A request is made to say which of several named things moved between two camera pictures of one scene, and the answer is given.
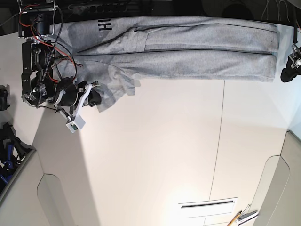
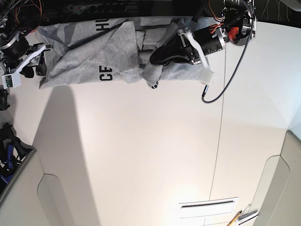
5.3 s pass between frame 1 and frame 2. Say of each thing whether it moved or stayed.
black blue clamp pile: stayed
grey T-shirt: moved
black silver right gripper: moved
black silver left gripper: moved
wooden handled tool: stayed
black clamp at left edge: stayed
